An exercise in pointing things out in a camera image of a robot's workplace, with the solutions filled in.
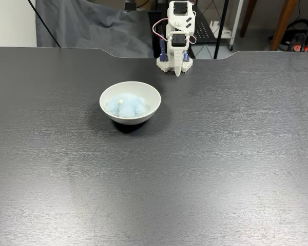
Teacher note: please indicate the skyblue plush doll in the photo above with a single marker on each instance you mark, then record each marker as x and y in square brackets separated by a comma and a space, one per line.
[128, 106]

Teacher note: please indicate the white bowl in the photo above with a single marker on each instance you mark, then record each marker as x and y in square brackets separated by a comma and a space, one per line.
[129, 120]

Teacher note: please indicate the blue table clamp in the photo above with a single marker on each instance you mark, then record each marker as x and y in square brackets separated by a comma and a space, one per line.
[163, 48]

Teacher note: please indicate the black perforated panel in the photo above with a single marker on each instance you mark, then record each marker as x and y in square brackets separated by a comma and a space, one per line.
[202, 30]

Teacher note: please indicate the black upright box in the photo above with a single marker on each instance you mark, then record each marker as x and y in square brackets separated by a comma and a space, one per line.
[154, 38]

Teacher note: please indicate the black stand pole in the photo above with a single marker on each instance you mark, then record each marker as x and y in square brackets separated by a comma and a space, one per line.
[220, 25]

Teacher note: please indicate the thin brown wooden leg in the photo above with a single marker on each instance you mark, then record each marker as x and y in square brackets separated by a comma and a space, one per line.
[247, 18]

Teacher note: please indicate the grey cloth backdrop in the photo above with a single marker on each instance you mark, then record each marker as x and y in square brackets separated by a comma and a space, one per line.
[92, 30]

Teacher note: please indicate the thick brown wooden leg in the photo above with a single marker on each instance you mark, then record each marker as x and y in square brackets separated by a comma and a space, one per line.
[282, 25]

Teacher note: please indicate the black red vacuum cleaner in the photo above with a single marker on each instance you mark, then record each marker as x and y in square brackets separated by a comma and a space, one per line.
[297, 28]

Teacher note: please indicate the black slanted pole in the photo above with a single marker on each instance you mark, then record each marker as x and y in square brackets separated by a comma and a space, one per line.
[45, 24]

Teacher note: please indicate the white cart frame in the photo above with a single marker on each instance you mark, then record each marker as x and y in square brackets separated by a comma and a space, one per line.
[236, 25]

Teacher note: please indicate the small black camera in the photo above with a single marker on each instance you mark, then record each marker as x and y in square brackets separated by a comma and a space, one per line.
[130, 5]

